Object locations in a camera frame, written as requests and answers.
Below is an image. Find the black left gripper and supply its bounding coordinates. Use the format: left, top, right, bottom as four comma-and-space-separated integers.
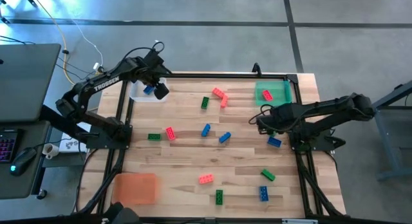
136, 49, 171, 87

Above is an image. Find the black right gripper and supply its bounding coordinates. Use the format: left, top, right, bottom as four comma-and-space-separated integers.
256, 102, 295, 136

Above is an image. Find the teal translucent plastic bin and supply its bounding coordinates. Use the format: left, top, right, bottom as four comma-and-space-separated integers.
254, 80, 293, 106

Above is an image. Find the clear plastic bin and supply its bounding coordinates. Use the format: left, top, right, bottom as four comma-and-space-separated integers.
129, 77, 169, 103

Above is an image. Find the white printed paper sheet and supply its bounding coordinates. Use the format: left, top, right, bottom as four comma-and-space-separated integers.
59, 132, 88, 153

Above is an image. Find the orange translucent plastic bin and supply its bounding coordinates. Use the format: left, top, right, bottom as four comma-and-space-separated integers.
111, 173, 158, 205

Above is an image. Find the grey laptop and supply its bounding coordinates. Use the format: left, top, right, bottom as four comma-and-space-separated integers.
0, 42, 62, 122

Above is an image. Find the white mug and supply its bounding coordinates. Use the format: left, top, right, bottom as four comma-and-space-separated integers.
42, 142, 61, 160

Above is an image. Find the black device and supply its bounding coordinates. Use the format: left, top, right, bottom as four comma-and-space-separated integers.
102, 201, 142, 224

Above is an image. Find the black computer mouse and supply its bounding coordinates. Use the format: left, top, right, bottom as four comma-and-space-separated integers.
9, 147, 38, 177

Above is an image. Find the black backlit keyboard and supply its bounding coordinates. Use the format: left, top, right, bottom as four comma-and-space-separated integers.
0, 129, 24, 163

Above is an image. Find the black desk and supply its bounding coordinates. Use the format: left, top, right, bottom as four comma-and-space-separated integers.
0, 120, 54, 199

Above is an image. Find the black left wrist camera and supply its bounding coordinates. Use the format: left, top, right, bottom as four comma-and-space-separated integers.
153, 82, 171, 101

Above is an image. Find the black aluminium table frame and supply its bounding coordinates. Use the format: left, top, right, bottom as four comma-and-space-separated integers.
72, 72, 345, 220

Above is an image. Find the white cable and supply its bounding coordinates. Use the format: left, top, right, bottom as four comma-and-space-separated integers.
69, 19, 104, 69

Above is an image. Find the yellow cable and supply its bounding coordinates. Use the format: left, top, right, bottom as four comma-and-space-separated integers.
28, 0, 77, 86

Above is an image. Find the blue-grey table frame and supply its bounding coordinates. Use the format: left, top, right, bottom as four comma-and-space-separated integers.
372, 79, 412, 182

